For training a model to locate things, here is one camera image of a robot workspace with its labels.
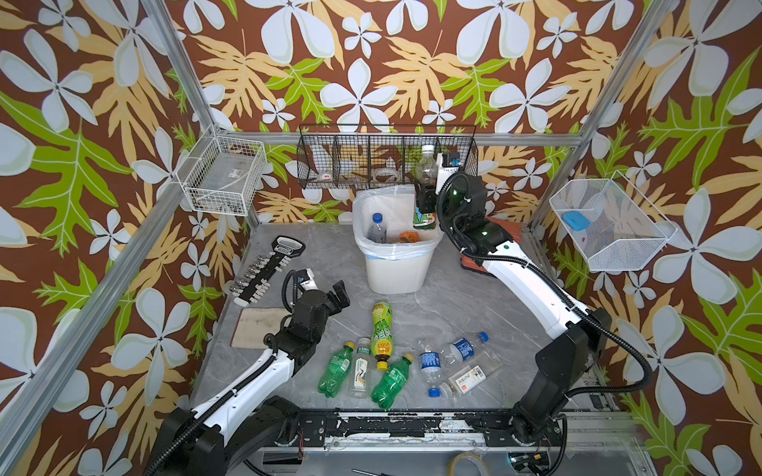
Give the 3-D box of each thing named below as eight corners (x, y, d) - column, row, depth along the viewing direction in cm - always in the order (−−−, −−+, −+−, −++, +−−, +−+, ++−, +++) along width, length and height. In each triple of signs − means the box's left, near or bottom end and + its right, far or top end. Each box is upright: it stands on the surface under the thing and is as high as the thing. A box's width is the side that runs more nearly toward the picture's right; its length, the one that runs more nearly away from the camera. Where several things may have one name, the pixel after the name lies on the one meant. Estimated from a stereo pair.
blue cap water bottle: (458, 364, 86) (462, 359, 82) (449, 348, 89) (452, 342, 85) (490, 349, 89) (494, 343, 85) (479, 334, 92) (483, 328, 88)
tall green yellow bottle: (371, 372, 85) (370, 364, 80) (372, 310, 98) (372, 300, 93) (394, 372, 85) (395, 364, 80) (392, 310, 98) (393, 300, 93)
